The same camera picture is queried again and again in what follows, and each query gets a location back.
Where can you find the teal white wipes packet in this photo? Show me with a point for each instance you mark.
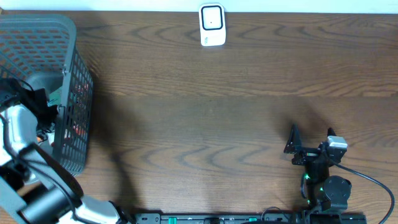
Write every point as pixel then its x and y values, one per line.
pixel 55 97

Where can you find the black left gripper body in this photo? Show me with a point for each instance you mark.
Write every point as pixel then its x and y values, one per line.
pixel 50 109

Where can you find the white barcode scanner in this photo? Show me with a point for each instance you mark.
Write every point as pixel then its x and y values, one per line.
pixel 212 25

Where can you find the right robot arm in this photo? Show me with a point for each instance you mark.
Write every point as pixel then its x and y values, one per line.
pixel 327 195

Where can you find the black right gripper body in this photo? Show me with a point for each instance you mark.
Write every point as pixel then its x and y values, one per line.
pixel 306 157

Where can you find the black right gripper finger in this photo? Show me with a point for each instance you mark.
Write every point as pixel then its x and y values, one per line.
pixel 331 132
pixel 294 143

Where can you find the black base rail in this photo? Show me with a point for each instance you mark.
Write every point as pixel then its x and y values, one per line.
pixel 272 217

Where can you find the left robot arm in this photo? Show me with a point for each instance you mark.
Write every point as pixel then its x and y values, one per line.
pixel 35 188

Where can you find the grey plastic mesh basket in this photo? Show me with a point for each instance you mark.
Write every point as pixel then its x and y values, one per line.
pixel 40 49

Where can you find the red white snack packet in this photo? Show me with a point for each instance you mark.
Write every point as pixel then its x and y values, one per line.
pixel 77 123

